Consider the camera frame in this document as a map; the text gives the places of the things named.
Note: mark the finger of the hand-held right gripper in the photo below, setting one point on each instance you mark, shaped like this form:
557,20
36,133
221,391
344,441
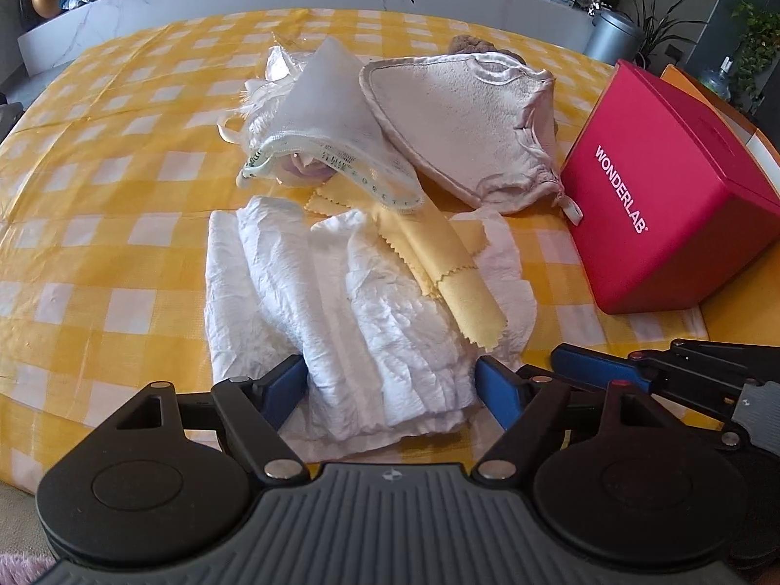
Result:
579,361
688,372

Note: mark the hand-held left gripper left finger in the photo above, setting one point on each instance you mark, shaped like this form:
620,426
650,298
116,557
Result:
286,381

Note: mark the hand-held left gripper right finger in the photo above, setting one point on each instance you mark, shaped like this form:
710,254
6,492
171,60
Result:
496,387

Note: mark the white cloth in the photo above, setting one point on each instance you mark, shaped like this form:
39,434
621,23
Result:
286,292

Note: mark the white translucent mesh bag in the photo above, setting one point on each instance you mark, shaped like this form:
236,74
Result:
329,103

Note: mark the brown plush cloth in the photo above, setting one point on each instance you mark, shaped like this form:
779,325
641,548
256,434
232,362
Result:
472,44

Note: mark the yellow zigzag-edged cloth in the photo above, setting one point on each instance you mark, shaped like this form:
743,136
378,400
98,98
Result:
463,304

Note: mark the red square box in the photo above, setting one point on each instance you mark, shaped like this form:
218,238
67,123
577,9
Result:
658,207

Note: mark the yellow checked tablecloth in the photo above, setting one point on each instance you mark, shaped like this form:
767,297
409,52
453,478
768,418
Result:
122,195

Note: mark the beige terry bib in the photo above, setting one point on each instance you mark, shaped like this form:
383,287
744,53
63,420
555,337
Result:
463,128

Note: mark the blue water bottle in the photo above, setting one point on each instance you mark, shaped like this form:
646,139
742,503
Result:
714,82

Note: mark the grey metal trash can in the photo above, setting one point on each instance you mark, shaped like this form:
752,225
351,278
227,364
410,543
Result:
609,39

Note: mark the purple fluffy blanket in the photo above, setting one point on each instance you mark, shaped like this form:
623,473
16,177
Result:
18,570

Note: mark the potted vine plant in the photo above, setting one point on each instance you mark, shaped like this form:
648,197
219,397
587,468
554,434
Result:
758,42

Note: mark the long-leaf potted plant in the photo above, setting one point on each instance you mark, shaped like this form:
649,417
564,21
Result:
658,27

